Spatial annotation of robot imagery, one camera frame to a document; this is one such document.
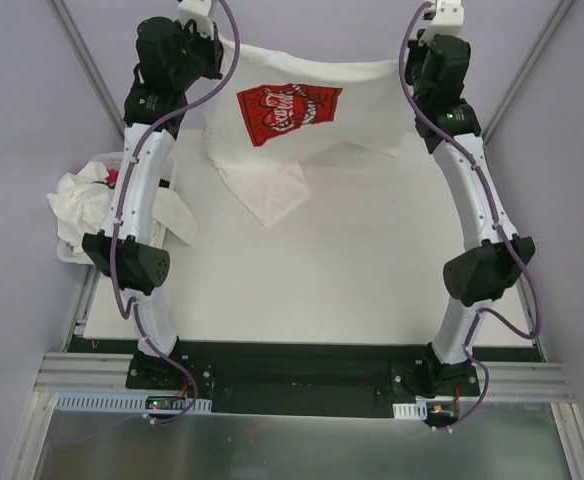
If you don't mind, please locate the white red-print t-shirt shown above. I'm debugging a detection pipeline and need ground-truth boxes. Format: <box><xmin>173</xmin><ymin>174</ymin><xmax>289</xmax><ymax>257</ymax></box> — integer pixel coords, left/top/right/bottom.
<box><xmin>203</xmin><ymin>40</ymin><xmax>413</xmax><ymax>227</ymax></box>

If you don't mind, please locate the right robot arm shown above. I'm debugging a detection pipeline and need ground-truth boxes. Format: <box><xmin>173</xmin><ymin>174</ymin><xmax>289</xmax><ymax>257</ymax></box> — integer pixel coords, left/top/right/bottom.
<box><xmin>401</xmin><ymin>35</ymin><xmax>536</xmax><ymax>395</ymax></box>

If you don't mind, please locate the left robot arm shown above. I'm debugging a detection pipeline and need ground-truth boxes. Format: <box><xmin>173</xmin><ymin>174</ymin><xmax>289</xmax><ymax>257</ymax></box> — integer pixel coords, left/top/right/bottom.
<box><xmin>82</xmin><ymin>17</ymin><xmax>223</xmax><ymax>389</ymax></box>

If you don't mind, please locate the pink t-shirt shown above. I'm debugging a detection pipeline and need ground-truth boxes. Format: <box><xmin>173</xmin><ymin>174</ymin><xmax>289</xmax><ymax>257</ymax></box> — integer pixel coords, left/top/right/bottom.
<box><xmin>106</xmin><ymin>169</ymin><xmax>119</xmax><ymax>184</ymax></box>

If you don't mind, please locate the white t-shirt pile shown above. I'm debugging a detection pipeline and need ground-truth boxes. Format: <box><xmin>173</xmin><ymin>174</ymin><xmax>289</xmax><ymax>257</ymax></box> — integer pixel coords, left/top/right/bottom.
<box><xmin>47</xmin><ymin>152</ymin><xmax>198</xmax><ymax>264</ymax></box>

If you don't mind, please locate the white plastic laundry basket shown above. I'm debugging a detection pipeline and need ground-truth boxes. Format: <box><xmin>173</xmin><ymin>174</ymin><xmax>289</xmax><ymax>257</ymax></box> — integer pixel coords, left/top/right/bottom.
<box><xmin>47</xmin><ymin>152</ymin><xmax>123</xmax><ymax>265</ymax></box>

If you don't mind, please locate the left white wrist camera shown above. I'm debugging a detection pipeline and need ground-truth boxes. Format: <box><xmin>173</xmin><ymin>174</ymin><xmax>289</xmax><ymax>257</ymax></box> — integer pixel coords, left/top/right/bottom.
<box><xmin>178</xmin><ymin>0</ymin><xmax>218</xmax><ymax>24</ymax></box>

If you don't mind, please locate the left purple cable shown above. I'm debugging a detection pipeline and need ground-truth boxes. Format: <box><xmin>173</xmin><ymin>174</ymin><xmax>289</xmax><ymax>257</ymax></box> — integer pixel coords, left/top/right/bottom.
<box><xmin>109</xmin><ymin>0</ymin><xmax>241</xmax><ymax>361</ymax></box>

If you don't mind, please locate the purple cable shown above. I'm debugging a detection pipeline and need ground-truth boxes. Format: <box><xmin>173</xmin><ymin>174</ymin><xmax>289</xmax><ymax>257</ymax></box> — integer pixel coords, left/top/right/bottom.
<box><xmin>399</xmin><ymin>2</ymin><xmax>543</xmax><ymax>341</ymax></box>
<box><xmin>109</xmin><ymin>0</ymin><xmax>241</xmax><ymax>361</ymax></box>

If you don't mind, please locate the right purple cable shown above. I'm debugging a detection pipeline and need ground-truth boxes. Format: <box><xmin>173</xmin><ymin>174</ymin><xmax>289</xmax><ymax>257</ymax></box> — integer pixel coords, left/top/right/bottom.
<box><xmin>399</xmin><ymin>2</ymin><xmax>543</xmax><ymax>341</ymax></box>

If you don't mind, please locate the left aluminium frame post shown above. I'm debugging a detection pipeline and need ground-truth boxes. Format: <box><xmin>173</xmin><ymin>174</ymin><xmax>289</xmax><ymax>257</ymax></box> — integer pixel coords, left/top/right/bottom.
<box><xmin>46</xmin><ymin>0</ymin><xmax>124</xmax><ymax>138</ymax></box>

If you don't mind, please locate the aluminium frame post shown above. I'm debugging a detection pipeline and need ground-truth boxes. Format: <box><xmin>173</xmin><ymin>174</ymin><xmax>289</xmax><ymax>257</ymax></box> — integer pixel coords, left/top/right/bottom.
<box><xmin>46</xmin><ymin>0</ymin><xmax>124</xmax><ymax>138</ymax></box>
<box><xmin>483</xmin><ymin>0</ymin><xmax>578</xmax><ymax>145</ymax></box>

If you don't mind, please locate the right aluminium frame post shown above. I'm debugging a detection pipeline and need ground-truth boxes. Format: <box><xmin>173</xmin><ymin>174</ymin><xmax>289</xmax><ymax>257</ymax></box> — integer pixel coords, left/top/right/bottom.
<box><xmin>483</xmin><ymin>0</ymin><xmax>578</xmax><ymax>145</ymax></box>

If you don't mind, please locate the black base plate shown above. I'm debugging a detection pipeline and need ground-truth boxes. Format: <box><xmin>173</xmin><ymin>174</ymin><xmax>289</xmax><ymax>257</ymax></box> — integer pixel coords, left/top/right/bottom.
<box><xmin>125</xmin><ymin>341</ymin><xmax>479</xmax><ymax>419</ymax></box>

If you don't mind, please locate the aluminium front rail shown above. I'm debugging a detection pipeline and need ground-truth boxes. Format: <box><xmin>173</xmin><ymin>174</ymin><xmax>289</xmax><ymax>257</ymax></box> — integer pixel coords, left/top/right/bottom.
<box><xmin>35</xmin><ymin>352</ymin><xmax>576</xmax><ymax>404</ymax></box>

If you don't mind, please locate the right white cable duct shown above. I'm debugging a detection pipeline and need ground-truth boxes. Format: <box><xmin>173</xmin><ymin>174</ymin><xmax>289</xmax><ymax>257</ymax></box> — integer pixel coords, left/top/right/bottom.
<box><xmin>392</xmin><ymin>402</ymin><xmax>428</xmax><ymax>421</ymax></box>

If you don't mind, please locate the white cable duct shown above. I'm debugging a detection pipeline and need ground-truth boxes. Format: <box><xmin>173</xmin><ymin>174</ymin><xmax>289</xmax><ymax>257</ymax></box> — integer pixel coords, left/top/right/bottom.
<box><xmin>56</xmin><ymin>393</ymin><xmax>212</xmax><ymax>415</ymax></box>
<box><xmin>392</xmin><ymin>402</ymin><xmax>428</xmax><ymax>421</ymax></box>

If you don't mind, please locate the left white cable duct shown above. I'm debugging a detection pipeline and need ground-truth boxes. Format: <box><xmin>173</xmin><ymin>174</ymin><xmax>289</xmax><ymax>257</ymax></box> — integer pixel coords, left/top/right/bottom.
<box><xmin>56</xmin><ymin>393</ymin><xmax>212</xmax><ymax>415</ymax></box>

